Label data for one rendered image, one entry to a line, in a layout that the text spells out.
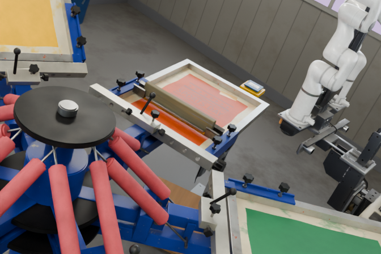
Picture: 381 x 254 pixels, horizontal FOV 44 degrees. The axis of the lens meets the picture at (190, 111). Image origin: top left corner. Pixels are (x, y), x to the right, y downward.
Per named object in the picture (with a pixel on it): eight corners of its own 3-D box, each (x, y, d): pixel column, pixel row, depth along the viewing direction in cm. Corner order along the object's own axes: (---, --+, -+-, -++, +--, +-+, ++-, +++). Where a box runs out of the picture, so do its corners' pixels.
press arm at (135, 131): (139, 128, 209) (142, 119, 206) (150, 135, 207) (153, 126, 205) (116, 142, 195) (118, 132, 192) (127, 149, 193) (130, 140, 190)
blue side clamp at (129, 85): (138, 85, 251) (142, 74, 248) (145, 90, 250) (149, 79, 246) (103, 102, 227) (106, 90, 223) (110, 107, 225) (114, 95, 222)
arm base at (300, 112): (317, 125, 234) (331, 99, 226) (306, 131, 224) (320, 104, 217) (292, 108, 241) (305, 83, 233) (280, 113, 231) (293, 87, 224)
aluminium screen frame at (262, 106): (185, 63, 290) (187, 58, 288) (267, 109, 272) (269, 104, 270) (105, 101, 225) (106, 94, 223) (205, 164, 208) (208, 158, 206)
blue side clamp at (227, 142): (225, 138, 234) (230, 126, 231) (234, 143, 233) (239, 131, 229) (197, 161, 210) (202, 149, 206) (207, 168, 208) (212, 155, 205)
